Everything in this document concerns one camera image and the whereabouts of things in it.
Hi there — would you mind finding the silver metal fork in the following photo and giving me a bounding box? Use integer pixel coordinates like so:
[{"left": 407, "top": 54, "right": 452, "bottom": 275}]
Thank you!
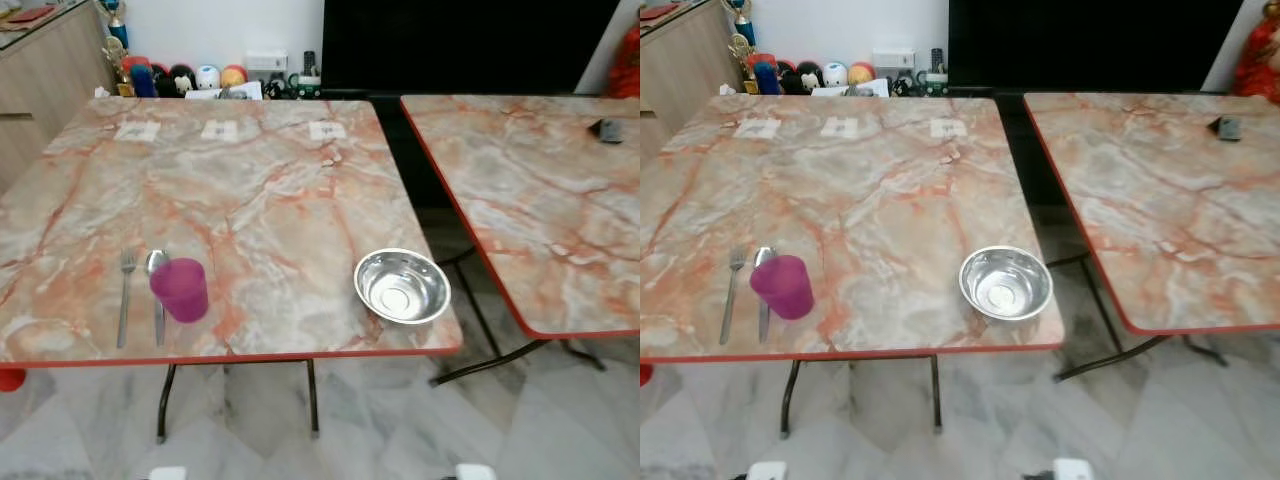
[
  {"left": 720, "top": 247, "right": 747, "bottom": 346},
  {"left": 116, "top": 248, "right": 138, "bottom": 350}
]

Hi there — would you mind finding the white paper sheet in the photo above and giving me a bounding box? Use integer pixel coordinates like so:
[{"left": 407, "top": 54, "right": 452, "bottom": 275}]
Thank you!
[
  {"left": 185, "top": 81, "right": 264, "bottom": 101},
  {"left": 812, "top": 79, "right": 891, "bottom": 98}
]

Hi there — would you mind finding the gold trophy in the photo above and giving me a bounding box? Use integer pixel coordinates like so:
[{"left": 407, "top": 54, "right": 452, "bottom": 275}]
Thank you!
[
  {"left": 728, "top": 33, "right": 759, "bottom": 96},
  {"left": 102, "top": 37, "right": 135, "bottom": 98}
]

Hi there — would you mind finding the silver metal spoon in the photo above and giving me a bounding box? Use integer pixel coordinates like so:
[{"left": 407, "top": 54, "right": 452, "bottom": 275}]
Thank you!
[
  {"left": 753, "top": 246, "right": 779, "bottom": 344},
  {"left": 146, "top": 249, "right": 171, "bottom": 348}
]

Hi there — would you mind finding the stainless steel bowl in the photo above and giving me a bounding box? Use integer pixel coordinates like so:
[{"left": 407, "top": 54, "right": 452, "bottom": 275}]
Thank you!
[
  {"left": 958, "top": 245, "right": 1055, "bottom": 323},
  {"left": 353, "top": 248, "right": 453, "bottom": 326}
]

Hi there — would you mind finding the purple plastic cup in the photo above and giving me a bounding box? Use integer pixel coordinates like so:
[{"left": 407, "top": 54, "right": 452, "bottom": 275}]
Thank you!
[
  {"left": 149, "top": 257, "right": 210, "bottom": 324},
  {"left": 750, "top": 254, "right": 815, "bottom": 321}
]

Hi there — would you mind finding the marble top folding table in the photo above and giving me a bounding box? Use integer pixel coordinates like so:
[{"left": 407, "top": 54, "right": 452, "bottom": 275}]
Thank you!
[
  {"left": 640, "top": 95, "right": 1066, "bottom": 439},
  {"left": 0, "top": 95, "right": 464, "bottom": 444},
  {"left": 400, "top": 93, "right": 641, "bottom": 387},
  {"left": 1023, "top": 91, "right": 1280, "bottom": 383}
]

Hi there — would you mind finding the red statue figure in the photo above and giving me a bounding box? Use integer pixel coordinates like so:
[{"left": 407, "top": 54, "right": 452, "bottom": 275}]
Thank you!
[
  {"left": 605, "top": 25, "right": 641, "bottom": 99},
  {"left": 1232, "top": 0, "right": 1280, "bottom": 104}
]

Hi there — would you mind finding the light wooden cabinet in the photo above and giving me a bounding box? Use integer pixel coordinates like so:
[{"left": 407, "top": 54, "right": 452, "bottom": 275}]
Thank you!
[
  {"left": 0, "top": 0, "right": 117, "bottom": 193},
  {"left": 640, "top": 0, "right": 747, "bottom": 136}
]

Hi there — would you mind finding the blue and red toy figure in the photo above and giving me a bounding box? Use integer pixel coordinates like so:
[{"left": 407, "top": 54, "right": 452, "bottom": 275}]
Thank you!
[
  {"left": 748, "top": 52, "right": 782, "bottom": 96},
  {"left": 122, "top": 56, "right": 159, "bottom": 99}
]

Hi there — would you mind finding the black mouse toy figure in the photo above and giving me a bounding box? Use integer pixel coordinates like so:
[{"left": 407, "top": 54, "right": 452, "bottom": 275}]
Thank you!
[
  {"left": 782, "top": 61, "right": 824, "bottom": 96},
  {"left": 160, "top": 64, "right": 197, "bottom": 99}
]

